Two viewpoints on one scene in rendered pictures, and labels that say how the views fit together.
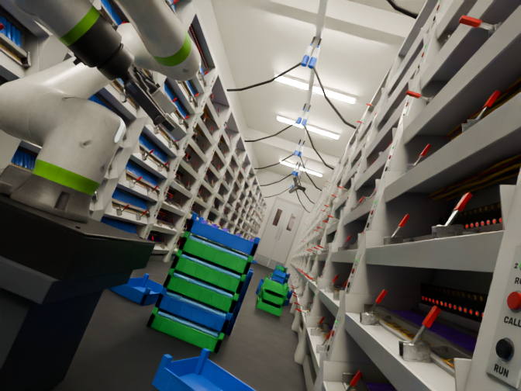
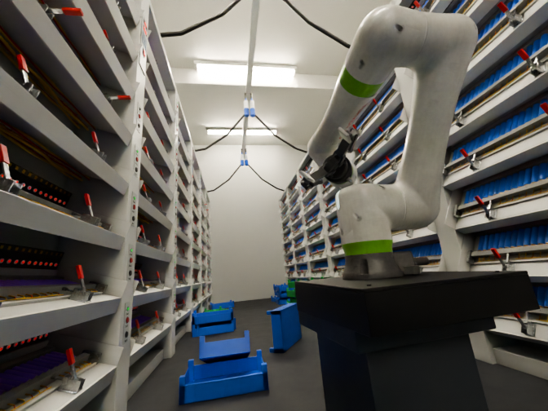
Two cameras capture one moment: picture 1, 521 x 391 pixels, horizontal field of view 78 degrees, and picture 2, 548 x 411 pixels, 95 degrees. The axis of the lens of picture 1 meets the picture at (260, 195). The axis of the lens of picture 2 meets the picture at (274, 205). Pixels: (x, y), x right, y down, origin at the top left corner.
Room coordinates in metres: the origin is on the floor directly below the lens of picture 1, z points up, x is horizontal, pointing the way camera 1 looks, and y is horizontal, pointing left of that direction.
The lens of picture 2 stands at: (1.27, -0.04, 0.39)
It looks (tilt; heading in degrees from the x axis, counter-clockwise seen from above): 15 degrees up; 162
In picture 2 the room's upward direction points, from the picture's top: 5 degrees counter-clockwise
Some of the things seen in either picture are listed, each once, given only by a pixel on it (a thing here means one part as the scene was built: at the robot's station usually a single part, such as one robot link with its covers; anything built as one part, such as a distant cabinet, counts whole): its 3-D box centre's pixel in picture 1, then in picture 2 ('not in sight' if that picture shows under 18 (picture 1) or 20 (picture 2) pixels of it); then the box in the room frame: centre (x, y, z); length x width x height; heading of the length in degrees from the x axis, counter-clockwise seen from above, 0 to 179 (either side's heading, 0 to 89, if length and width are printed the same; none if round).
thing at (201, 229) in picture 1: (225, 235); not in sight; (1.44, 0.08, 0.44); 0.30 x 0.20 x 0.08; 89
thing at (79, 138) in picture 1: (78, 143); (366, 218); (0.70, 0.41, 0.51); 0.16 x 0.13 x 0.19; 83
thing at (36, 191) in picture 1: (34, 188); (388, 263); (0.70, 0.46, 0.39); 0.26 x 0.15 x 0.06; 85
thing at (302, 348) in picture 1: (367, 200); not in sight; (1.66, -0.54, 0.88); 0.20 x 0.09 x 1.75; 82
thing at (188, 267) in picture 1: (211, 269); not in sight; (1.44, 0.08, 0.28); 0.30 x 0.20 x 0.08; 89
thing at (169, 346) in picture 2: not in sight; (159, 205); (-0.42, -0.25, 0.88); 0.20 x 0.09 x 1.75; 82
